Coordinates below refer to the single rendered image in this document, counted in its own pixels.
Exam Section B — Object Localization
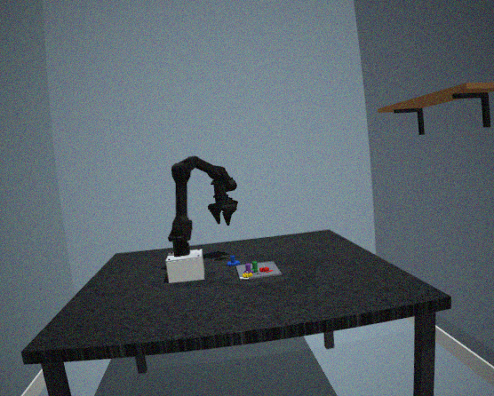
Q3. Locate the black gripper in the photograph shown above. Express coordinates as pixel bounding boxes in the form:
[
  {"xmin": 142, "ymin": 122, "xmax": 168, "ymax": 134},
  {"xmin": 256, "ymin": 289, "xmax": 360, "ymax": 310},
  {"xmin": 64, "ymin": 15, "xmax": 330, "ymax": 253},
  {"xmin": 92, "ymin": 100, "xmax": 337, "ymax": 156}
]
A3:
[{"xmin": 208, "ymin": 193, "xmax": 237, "ymax": 226}]

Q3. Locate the blue gear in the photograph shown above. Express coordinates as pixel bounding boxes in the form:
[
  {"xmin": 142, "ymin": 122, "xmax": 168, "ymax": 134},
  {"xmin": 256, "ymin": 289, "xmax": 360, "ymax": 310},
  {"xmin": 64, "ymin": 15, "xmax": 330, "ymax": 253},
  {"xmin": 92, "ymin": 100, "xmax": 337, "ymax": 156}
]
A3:
[{"xmin": 227, "ymin": 256, "xmax": 241, "ymax": 265}]

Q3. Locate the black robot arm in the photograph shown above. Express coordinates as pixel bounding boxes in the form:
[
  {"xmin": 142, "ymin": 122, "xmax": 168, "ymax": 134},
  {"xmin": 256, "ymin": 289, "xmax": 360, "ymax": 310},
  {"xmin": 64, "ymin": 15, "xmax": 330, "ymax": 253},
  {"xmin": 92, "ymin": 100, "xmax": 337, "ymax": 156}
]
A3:
[{"xmin": 168, "ymin": 155, "xmax": 237, "ymax": 257}]

